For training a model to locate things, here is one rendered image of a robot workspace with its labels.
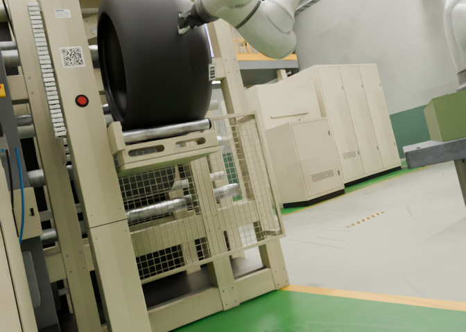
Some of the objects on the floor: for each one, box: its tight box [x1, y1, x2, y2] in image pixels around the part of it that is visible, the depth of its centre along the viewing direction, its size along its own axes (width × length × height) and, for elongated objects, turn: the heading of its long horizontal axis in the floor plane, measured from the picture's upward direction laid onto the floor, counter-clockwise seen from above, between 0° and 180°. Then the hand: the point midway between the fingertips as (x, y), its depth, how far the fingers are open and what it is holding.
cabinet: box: [264, 116, 345, 209], centre depth 647 cm, size 90×56×125 cm, turn 48°
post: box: [33, 0, 152, 332], centre depth 152 cm, size 13×13×250 cm
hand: (183, 26), depth 139 cm, fingers closed
